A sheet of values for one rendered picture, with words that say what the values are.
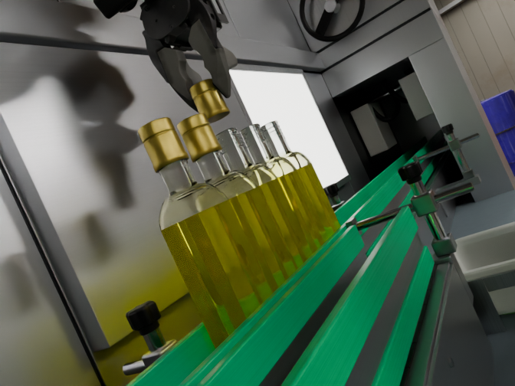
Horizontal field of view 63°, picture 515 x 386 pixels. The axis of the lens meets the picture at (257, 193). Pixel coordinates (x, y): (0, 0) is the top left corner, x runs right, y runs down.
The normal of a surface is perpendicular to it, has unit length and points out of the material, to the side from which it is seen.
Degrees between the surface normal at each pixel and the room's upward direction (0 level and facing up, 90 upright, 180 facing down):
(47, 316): 90
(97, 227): 90
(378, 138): 90
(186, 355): 90
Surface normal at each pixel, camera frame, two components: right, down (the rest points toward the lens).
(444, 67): -0.46, 0.22
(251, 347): 0.78, -0.36
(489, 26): -0.66, 0.31
